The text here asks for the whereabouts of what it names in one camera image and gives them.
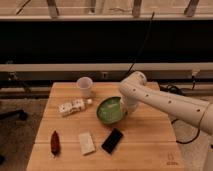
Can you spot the green ceramic bowl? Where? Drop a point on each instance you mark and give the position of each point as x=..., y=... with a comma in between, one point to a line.
x=109, y=111

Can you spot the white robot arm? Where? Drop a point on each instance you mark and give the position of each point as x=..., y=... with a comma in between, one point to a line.
x=195, y=112

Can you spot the clear plastic cup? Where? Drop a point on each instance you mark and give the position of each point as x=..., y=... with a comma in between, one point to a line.
x=84, y=84

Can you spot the black smartphone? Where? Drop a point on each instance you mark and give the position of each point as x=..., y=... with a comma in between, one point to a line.
x=112, y=140

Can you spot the beige rectangular sponge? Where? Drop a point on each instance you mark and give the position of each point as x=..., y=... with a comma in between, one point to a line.
x=86, y=143

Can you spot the dark red chili pepper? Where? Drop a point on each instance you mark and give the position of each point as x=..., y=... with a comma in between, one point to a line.
x=55, y=144

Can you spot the black office chair base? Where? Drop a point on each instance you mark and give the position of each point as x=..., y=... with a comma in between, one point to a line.
x=22, y=115

